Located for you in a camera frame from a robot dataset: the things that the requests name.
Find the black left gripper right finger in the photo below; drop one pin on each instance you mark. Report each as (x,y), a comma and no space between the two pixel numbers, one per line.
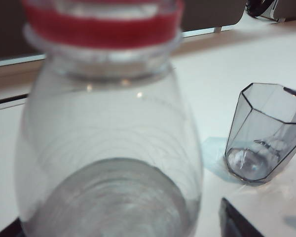
(232,222)

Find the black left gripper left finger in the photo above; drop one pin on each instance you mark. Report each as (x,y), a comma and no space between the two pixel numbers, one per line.
(5,230)

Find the clear red-label water bottle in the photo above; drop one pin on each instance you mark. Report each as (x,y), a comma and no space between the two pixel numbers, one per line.
(108,111)

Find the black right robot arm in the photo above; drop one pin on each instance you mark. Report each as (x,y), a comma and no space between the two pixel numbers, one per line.
(255,7)

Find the grey transparent octagonal mug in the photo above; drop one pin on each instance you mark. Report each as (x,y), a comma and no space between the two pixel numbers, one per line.
(261,118)

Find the white partition foot bracket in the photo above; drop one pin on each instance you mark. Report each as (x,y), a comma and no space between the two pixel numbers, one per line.
(217,29)

